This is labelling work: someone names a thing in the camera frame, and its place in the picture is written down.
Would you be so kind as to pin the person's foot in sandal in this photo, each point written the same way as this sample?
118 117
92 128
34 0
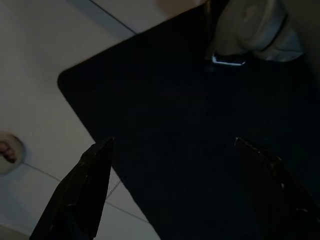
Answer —
8 152

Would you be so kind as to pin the white robot foot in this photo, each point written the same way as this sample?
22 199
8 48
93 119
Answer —
250 25

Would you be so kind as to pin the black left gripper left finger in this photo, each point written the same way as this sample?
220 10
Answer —
80 195

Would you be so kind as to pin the black floor mat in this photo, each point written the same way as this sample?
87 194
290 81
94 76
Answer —
175 100

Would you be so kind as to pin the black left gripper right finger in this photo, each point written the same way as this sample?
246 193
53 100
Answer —
280 200

